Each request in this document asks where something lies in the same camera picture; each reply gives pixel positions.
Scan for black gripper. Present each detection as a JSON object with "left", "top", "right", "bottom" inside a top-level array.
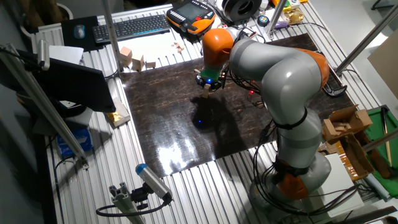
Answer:
[{"left": 195, "top": 70, "right": 224, "bottom": 93}]

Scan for green wrist adapter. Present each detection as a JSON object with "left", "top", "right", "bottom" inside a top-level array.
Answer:
[{"left": 200, "top": 67, "right": 223, "bottom": 81}]

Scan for small wooden pieces pile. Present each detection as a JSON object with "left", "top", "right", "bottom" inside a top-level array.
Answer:
[{"left": 171, "top": 41, "right": 185, "bottom": 54}]

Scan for dark marble pattern mat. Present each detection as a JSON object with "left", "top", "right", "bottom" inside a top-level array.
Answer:
[{"left": 119, "top": 32, "right": 356, "bottom": 179}]

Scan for orange black teach pendant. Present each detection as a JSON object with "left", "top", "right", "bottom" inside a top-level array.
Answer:
[{"left": 165, "top": 0, "right": 216, "bottom": 35}]

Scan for black filament spool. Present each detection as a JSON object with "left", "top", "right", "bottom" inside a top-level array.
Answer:
[{"left": 222, "top": 0, "right": 263, "bottom": 23}]

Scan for round black yellow gadget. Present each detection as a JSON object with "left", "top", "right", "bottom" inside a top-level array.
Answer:
[{"left": 257, "top": 14, "right": 271, "bottom": 27}]

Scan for small box gold foil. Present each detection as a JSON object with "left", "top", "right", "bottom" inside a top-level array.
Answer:
[{"left": 106, "top": 96, "right": 132, "bottom": 128}]

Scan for black computer keyboard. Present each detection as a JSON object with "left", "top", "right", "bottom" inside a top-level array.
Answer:
[{"left": 92, "top": 14, "right": 172, "bottom": 44}]

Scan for gold foil bag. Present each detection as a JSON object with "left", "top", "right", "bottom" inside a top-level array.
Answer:
[{"left": 283, "top": 8, "right": 305, "bottom": 26}]

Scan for white button box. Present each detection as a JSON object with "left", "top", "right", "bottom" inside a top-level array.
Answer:
[{"left": 271, "top": 0, "right": 302, "bottom": 12}]

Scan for black flat monitor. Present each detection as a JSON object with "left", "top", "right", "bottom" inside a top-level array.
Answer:
[{"left": 15, "top": 49, "right": 117, "bottom": 114}]

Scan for small wooden planks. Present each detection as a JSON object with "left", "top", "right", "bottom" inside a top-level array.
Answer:
[{"left": 331, "top": 121, "right": 351, "bottom": 134}]

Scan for grey computer mouse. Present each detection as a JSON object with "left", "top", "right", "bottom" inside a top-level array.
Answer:
[{"left": 73, "top": 24, "right": 86, "bottom": 40}]

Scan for short aluminium extrusion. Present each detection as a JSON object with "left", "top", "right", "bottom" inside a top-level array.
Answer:
[{"left": 108, "top": 182, "right": 147, "bottom": 224}]

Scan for blue tissue pack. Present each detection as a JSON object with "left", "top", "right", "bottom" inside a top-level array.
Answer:
[{"left": 56, "top": 127, "right": 93, "bottom": 159}]

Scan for white paper sheet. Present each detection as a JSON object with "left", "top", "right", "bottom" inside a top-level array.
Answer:
[{"left": 49, "top": 45, "right": 85, "bottom": 65}]

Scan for black mouse pad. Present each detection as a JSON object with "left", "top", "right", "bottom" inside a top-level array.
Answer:
[{"left": 60, "top": 15, "right": 105, "bottom": 53}]

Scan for white flat board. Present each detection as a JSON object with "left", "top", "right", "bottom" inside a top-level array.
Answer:
[{"left": 310, "top": 152, "right": 365, "bottom": 218}]

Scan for green felt mat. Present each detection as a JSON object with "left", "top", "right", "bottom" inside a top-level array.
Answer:
[{"left": 364, "top": 105, "right": 398, "bottom": 199}]

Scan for tan cardboard sheet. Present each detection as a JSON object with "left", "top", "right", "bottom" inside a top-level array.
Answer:
[{"left": 367, "top": 29, "right": 398, "bottom": 101}]

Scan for thin wooden stick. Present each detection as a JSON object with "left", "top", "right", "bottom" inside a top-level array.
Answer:
[{"left": 381, "top": 107, "right": 394, "bottom": 168}]

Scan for grey rolled tube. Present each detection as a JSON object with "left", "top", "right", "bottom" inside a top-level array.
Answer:
[{"left": 363, "top": 172, "right": 391, "bottom": 202}]

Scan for aluminium frame post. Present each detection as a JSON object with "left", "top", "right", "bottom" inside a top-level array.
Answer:
[
  {"left": 266, "top": 0, "right": 289, "bottom": 34},
  {"left": 0, "top": 43, "right": 90, "bottom": 170},
  {"left": 101, "top": 0, "right": 124, "bottom": 74},
  {"left": 361, "top": 127, "right": 398, "bottom": 153},
  {"left": 335, "top": 4, "right": 398, "bottom": 75}
]

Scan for silver camera blue cap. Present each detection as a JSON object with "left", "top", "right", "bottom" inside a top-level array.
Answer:
[{"left": 135, "top": 162, "right": 174, "bottom": 202}]

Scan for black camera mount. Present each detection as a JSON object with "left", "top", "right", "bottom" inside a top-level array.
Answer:
[{"left": 129, "top": 183, "right": 150, "bottom": 211}]

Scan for black plastic frame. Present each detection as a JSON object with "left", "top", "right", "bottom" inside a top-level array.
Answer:
[{"left": 322, "top": 51, "right": 348, "bottom": 97}]

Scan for black camera cable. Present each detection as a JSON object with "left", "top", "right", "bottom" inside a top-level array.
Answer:
[{"left": 95, "top": 198, "right": 174, "bottom": 218}]

